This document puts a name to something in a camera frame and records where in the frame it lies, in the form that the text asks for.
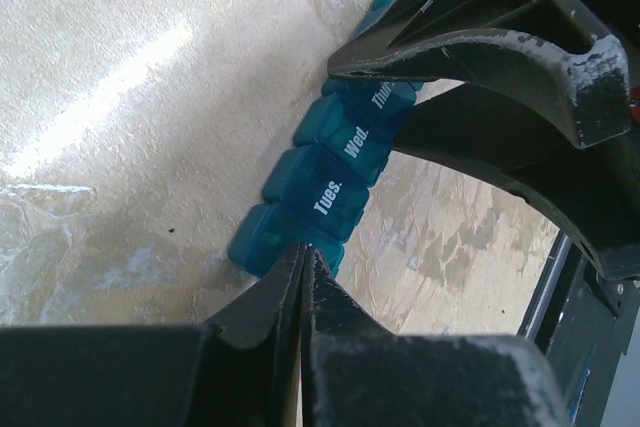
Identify teal weekly pill organizer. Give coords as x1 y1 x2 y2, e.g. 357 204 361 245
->
227 0 441 279

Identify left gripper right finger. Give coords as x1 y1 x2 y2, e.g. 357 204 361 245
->
301 248 569 426

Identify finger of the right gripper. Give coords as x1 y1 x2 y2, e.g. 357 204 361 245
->
395 84 639 281
327 0 633 149

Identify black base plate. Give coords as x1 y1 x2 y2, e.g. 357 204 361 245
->
518 233 639 426

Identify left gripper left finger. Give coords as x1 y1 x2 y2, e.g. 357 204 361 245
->
1 244 306 426

